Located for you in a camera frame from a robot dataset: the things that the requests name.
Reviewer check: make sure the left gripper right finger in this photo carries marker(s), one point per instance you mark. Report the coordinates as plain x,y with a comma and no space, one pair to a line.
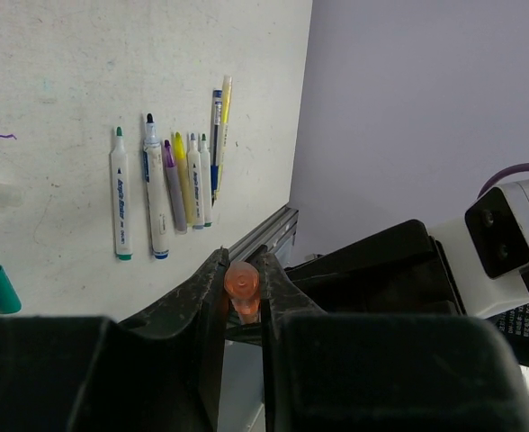
282,302

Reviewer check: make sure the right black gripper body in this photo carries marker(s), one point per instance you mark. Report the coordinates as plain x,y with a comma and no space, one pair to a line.
409,269

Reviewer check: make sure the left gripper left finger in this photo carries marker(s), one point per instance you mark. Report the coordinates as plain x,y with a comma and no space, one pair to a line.
160,369

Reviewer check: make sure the clear orange highlighter cap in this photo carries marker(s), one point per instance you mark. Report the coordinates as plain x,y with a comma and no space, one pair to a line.
242,285

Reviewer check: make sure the orange highlighter pen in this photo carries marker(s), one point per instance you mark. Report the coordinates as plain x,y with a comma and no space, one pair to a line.
243,292

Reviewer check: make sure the pink slim pen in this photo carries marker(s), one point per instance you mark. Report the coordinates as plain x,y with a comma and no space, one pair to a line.
174,188

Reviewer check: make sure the lavender acrylic marker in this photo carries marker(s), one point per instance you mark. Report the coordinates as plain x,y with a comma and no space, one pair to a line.
195,173

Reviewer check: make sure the green marker cap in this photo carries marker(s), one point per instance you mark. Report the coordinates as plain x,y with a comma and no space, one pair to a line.
10,302

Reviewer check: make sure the yellow highlighter pen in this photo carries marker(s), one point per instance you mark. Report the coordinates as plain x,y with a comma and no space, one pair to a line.
182,169

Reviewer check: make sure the blue ballpoint pen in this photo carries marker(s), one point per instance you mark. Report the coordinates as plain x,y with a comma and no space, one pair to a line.
215,131

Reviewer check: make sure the blue cap white marker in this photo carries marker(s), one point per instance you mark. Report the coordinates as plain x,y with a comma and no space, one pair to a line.
155,184

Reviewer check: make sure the yellow slim pen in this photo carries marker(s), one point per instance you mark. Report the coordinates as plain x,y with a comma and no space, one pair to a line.
224,123

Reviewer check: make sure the aluminium frame rail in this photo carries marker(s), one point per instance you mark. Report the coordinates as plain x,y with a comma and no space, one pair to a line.
242,387

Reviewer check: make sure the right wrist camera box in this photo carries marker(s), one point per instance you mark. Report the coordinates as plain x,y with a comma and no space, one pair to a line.
498,223

